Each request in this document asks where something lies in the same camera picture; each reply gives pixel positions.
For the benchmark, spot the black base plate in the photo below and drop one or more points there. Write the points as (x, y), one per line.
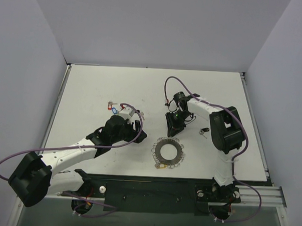
(149, 204)

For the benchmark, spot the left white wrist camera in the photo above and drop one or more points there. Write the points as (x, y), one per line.
(127, 113)

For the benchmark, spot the blue key tag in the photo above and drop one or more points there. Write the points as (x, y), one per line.
(114, 111)

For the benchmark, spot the red tag key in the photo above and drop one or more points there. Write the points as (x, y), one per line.
(111, 104)

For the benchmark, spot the white disc wire keyring holder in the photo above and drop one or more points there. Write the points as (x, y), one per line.
(168, 151)

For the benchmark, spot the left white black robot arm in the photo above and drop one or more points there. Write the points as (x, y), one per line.
(31, 178)

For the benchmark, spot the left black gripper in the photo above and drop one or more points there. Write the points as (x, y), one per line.
(134, 131)

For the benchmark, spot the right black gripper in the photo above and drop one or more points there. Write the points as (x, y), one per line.
(175, 122)

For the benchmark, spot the yellow tag key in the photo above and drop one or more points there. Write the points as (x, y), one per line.
(160, 166)

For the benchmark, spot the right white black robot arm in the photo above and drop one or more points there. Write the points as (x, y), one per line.
(226, 129)

